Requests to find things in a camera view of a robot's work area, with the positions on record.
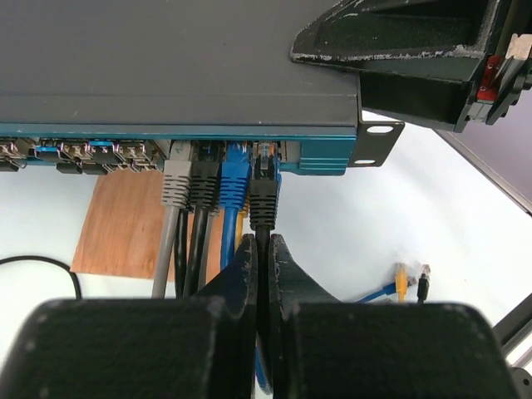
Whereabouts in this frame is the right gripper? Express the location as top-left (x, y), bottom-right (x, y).
top-left (290, 1), bottom-right (531, 133)

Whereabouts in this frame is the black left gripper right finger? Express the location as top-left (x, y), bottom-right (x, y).
top-left (268, 234), bottom-right (340, 398)

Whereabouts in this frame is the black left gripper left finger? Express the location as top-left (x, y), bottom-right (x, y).
top-left (190, 234), bottom-right (259, 398)

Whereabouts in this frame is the black thin cable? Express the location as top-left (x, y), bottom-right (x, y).
top-left (248, 140), bottom-right (280, 333)

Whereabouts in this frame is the grey ethernet cable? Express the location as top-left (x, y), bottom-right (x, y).
top-left (198, 208), bottom-right (219, 290)
top-left (150, 140), bottom-right (195, 299)

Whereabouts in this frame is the wooden base board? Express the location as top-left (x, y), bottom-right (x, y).
top-left (69, 169), bottom-right (228, 280)

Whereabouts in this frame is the blue ethernet cable plugged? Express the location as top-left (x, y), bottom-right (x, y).
top-left (254, 172), bottom-right (419, 396)

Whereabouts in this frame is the yellow ethernet cable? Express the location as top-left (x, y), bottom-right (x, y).
top-left (234, 199), bottom-right (411, 304)

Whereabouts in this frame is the grey ethernet cable plugged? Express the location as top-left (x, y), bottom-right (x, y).
top-left (150, 140), bottom-right (195, 299)

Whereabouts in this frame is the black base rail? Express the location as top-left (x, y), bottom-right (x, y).
top-left (435, 130), bottom-right (531, 356)

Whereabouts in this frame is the black cable teal plug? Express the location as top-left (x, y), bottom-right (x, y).
top-left (0, 255), bottom-right (83, 299)

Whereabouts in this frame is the blue-faced black network switch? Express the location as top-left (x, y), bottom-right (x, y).
top-left (1, 1), bottom-right (404, 175)

